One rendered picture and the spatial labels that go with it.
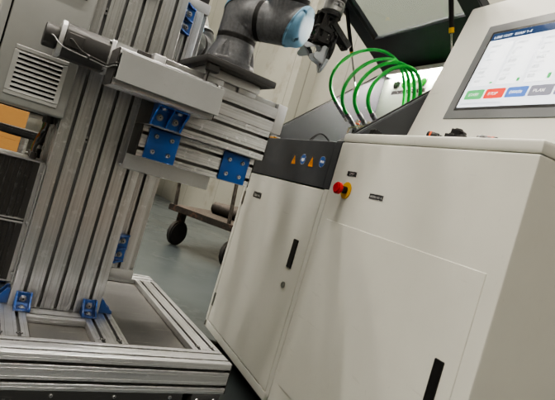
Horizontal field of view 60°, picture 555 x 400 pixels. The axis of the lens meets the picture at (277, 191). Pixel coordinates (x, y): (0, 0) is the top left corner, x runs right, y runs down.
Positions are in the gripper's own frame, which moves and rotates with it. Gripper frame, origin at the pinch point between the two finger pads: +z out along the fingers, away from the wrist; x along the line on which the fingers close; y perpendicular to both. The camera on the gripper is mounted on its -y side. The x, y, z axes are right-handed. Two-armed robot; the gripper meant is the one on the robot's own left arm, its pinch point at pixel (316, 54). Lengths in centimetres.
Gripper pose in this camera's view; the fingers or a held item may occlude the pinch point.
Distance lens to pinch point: 198.3
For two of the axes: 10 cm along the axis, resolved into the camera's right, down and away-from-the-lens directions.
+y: -8.3, 4.6, -3.2
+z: 4.8, 8.8, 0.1
